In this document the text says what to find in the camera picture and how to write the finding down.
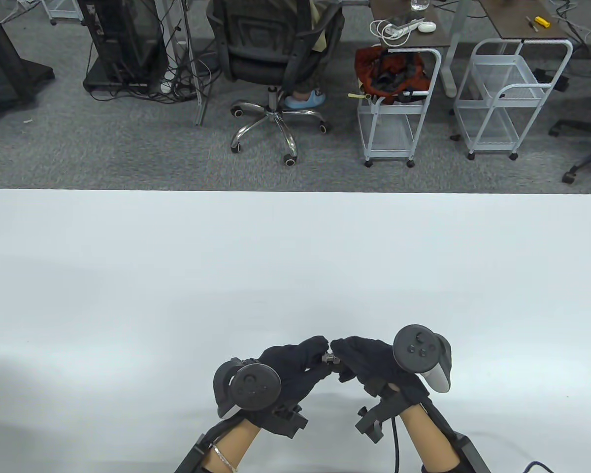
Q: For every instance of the white power strip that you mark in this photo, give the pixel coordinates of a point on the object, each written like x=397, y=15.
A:
x=406, y=24

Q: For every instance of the grey hand controller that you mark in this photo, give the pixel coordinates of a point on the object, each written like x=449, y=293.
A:
x=253, y=387
x=416, y=347

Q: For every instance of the black mesh office chair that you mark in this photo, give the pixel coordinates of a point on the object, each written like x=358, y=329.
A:
x=266, y=49

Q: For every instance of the yellow utility knife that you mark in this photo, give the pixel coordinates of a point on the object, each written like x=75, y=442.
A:
x=542, y=21

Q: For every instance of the black computer tower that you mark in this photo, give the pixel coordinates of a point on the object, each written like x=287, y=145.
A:
x=123, y=34

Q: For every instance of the small screwdriver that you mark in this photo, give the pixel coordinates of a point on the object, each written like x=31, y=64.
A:
x=531, y=23

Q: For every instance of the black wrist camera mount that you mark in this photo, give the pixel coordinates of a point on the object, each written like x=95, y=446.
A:
x=374, y=426
x=285, y=421

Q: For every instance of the brown top desk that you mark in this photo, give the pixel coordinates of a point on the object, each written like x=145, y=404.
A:
x=517, y=24
x=436, y=40

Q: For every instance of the red and black bag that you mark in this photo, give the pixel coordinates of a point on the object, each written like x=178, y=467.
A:
x=374, y=69

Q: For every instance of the clear water glass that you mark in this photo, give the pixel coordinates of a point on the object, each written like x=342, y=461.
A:
x=419, y=5

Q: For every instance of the person's left hand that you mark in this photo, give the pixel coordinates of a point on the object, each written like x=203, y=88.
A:
x=293, y=362

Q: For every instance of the grey right hand controller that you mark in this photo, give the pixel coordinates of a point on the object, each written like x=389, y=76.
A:
x=416, y=347

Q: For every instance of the person's right forearm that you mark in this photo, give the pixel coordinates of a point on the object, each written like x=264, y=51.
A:
x=426, y=436

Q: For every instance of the aluminium frame post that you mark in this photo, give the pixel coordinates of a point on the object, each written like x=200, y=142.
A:
x=200, y=106

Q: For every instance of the person's left forearm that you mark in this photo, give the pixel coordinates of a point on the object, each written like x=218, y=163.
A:
x=231, y=446

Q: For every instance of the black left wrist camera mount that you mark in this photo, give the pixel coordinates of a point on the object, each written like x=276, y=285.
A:
x=285, y=421

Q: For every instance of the black left forearm sensor box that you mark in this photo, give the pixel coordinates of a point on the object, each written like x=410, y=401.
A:
x=192, y=453

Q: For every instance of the black rolling stand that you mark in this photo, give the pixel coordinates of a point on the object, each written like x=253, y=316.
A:
x=0, y=59

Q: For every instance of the white round mouse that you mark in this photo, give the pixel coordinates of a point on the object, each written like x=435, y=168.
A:
x=427, y=27

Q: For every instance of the yellow tag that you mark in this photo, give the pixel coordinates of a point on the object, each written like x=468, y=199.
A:
x=357, y=96

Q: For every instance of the person's right hand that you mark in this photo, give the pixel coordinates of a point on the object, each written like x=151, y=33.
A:
x=369, y=359

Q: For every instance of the grey left hand controller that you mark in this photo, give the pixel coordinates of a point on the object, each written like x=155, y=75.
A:
x=253, y=387

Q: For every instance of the black power adapter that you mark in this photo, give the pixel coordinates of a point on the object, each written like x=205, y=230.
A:
x=561, y=83

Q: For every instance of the black chair base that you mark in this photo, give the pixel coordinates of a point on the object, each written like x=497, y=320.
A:
x=581, y=126

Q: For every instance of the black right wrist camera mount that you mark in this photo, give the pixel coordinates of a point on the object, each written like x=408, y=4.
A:
x=374, y=426

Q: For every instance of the black right forearm sensor box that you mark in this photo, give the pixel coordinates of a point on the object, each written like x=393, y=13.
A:
x=468, y=453

